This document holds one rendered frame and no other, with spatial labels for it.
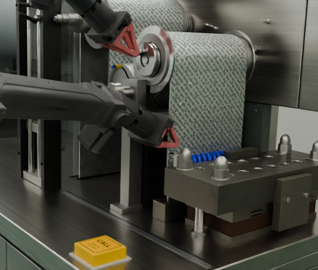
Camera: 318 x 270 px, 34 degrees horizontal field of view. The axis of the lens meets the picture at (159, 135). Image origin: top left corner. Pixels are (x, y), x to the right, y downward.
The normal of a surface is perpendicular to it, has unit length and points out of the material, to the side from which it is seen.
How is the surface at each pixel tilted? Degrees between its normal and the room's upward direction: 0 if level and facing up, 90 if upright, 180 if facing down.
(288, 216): 90
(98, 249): 0
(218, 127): 90
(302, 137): 90
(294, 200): 90
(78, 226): 0
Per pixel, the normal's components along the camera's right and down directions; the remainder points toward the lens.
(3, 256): -0.78, 0.08
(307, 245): 0.62, 0.16
